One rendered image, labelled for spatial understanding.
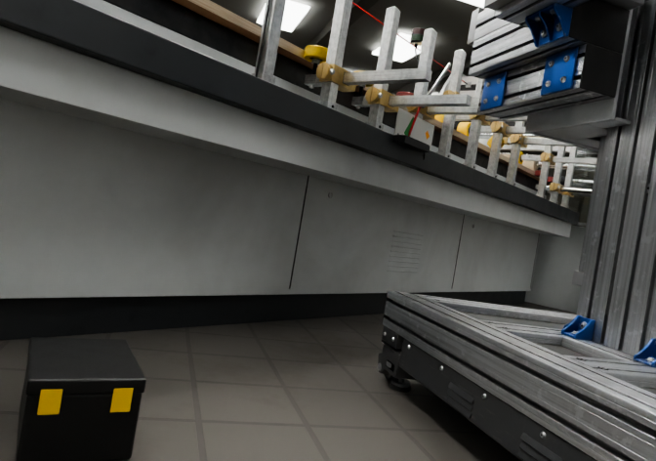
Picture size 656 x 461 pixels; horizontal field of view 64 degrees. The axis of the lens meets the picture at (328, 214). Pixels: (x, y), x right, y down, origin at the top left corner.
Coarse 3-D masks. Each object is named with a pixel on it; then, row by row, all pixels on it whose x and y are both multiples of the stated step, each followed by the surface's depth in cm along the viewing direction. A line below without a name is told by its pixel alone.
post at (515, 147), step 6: (516, 126) 269; (522, 126) 269; (516, 144) 268; (516, 150) 268; (510, 156) 270; (516, 156) 268; (510, 162) 269; (516, 162) 269; (510, 168) 269; (516, 168) 270; (510, 174) 269; (510, 180) 268
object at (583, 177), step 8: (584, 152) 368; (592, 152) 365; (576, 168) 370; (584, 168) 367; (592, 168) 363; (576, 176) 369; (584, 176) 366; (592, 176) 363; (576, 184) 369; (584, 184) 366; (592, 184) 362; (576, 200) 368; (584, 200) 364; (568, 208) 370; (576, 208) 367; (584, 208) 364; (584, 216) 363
